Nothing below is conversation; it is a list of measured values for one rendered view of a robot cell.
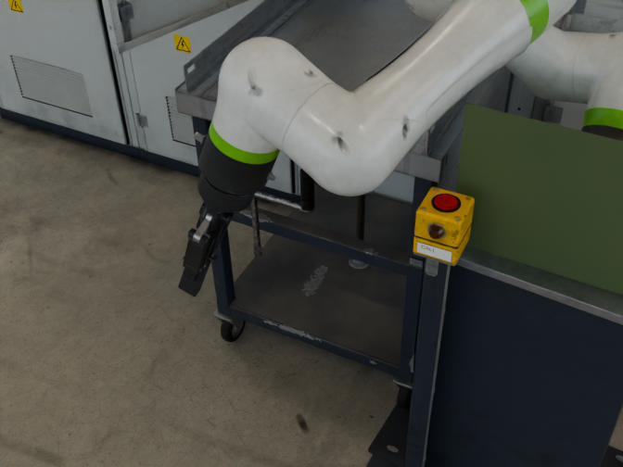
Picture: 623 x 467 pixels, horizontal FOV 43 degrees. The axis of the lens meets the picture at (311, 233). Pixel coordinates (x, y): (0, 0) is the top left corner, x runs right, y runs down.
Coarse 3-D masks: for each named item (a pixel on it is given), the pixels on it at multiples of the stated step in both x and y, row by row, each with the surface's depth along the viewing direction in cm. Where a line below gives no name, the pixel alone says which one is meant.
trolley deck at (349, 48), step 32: (320, 0) 210; (352, 0) 210; (384, 0) 209; (288, 32) 196; (320, 32) 196; (352, 32) 196; (384, 32) 195; (416, 32) 195; (320, 64) 184; (352, 64) 184; (384, 64) 184; (192, 96) 175; (480, 96) 171; (448, 128) 163; (416, 160) 158; (448, 160) 160
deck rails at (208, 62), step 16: (272, 0) 198; (288, 0) 206; (304, 0) 209; (256, 16) 193; (272, 16) 200; (288, 16) 202; (224, 32) 182; (240, 32) 188; (256, 32) 195; (272, 32) 196; (208, 48) 177; (224, 48) 184; (192, 64) 173; (208, 64) 179; (192, 80) 175; (208, 80) 179; (464, 96) 171; (448, 112) 162; (432, 128) 162; (416, 144) 158; (432, 144) 157
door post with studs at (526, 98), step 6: (522, 84) 213; (522, 90) 214; (522, 96) 215; (528, 96) 214; (522, 102) 216; (528, 102) 215; (522, 108) 217; (528, 108) 216; (516, 114) 219; (522, 114) 218; (528, 114) 217
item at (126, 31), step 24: (120, 0) 188; (144, 0) 192; (168, 0) 197; (192, 0) 203; (216, 0) 208; (240, 0) 210; (120, 24) 187; (144, 24) 196; (168, 24) 201; (120, 48) 190
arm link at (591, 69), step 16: (608, 32) 144; (592, 48) 142; (608, 48) 140; (576, 64) 144; (592, 64) 142; (608, 64) 140; (576, 80) 145; (592, 80) 142; (608, 80) 139; (576, 96) 147; (592, 96) 142; (608, 96) 138; (592, 112) 140; (608, 112) 137
